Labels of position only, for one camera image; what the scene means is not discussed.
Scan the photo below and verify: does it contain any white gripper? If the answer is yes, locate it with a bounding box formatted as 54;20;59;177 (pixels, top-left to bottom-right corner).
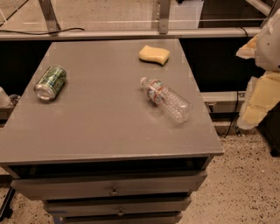
236;9;280;130

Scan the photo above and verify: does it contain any clear plastic water bottle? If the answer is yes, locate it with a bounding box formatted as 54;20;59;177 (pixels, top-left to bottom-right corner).
140;77;192;123

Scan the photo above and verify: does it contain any yellow sponge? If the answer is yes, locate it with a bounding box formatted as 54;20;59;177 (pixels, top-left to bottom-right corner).
139;45;170;66

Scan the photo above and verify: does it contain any grey drawer cabinet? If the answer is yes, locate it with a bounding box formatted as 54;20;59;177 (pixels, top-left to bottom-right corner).
0;39;222;224

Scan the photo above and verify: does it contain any green aluminium soda can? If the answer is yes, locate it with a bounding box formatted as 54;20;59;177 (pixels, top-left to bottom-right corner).
34;65;67;101

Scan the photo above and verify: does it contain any white object at left edge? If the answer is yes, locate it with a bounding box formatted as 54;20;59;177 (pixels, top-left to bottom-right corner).
0;87;20;108

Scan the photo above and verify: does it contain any black hanging cable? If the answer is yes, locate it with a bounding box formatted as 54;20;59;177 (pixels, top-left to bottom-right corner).
215;26;249;138

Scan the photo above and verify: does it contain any black cable on rail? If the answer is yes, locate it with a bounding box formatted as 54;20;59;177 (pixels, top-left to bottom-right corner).
0;27;86;36

